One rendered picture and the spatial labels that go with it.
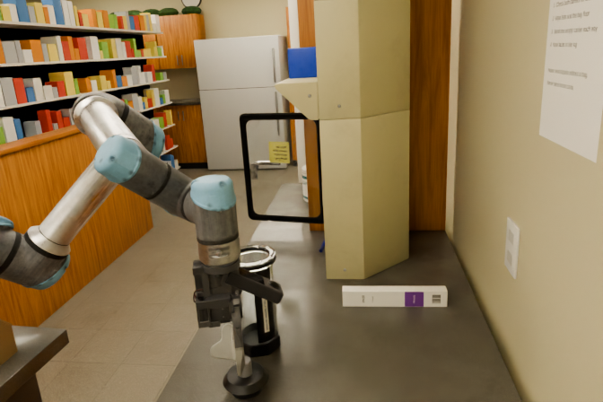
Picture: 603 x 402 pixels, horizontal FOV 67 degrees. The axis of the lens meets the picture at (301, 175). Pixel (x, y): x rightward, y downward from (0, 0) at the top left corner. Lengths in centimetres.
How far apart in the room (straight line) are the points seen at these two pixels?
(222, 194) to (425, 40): 100
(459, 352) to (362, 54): 74
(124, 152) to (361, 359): 65
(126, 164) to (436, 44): 110
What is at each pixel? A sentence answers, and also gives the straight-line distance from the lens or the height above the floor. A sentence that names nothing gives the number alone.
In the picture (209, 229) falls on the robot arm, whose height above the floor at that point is 130.
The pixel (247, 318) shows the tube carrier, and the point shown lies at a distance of 105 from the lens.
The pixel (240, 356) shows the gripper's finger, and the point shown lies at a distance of 89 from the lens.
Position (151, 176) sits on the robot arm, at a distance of 83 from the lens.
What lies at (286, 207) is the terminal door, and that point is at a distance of 166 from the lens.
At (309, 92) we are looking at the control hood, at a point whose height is 148.
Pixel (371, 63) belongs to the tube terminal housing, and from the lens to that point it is 125.
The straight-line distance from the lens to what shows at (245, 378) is 99.
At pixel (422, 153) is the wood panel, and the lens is 164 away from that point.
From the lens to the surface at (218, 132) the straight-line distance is 650.
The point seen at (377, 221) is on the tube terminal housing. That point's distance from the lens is 135.
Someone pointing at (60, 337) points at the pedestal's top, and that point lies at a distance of 136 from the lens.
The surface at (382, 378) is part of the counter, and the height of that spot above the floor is 94.
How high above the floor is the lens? 159
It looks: 15 degrees down
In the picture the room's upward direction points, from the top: 3 degrees counter-clockwise
